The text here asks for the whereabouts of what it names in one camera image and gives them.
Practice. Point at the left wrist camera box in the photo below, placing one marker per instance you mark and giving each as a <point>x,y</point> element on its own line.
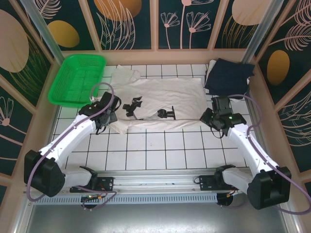
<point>107,99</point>

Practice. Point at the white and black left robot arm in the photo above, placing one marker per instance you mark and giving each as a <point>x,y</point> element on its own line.
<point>70,140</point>

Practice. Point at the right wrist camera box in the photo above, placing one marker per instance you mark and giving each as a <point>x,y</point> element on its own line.
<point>221,104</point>

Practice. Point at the white t-shirt with robot print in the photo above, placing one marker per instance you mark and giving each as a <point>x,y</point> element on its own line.
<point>175,94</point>

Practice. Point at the folded navy t-shirt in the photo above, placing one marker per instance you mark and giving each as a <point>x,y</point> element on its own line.
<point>228,75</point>

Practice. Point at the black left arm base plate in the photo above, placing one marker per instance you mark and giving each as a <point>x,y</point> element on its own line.
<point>107,182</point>

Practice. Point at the aluminium frame post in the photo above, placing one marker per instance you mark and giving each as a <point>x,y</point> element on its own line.
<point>46,31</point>
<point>262,29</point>

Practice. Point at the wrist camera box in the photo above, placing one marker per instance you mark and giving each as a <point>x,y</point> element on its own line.
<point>221,104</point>
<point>107,99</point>

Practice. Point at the aluminium mounting rail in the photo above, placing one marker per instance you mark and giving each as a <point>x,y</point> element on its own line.
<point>155,180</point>

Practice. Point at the grey metal panel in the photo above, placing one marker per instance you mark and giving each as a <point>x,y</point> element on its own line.
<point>155,218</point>

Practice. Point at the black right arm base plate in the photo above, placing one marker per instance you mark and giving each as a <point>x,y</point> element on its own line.
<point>206,182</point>

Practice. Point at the green plastic basket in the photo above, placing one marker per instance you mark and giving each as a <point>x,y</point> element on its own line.
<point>77,80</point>

